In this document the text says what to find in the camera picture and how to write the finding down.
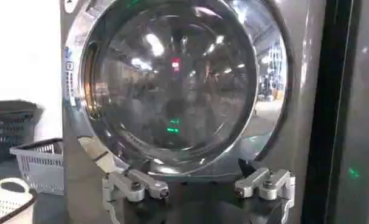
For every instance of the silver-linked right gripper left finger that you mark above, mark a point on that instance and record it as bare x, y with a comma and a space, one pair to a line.
132, 184

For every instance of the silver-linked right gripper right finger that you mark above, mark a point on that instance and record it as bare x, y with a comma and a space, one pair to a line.
270, 184

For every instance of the grey dryer with round door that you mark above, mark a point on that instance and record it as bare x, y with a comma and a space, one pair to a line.
296, 128

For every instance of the grey plastic laundry basket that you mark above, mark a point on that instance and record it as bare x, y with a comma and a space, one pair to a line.
39, 164

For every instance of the round glass dryer door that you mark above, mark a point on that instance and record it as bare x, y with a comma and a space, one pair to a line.
178, 88

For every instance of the grey dryer cabinet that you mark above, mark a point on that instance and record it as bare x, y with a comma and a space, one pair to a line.
359, 121

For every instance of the white basket with brown rim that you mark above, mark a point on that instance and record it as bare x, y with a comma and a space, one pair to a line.
8, 202

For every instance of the dark blue plastic crate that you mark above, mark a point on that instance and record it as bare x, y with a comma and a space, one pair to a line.
11, 129

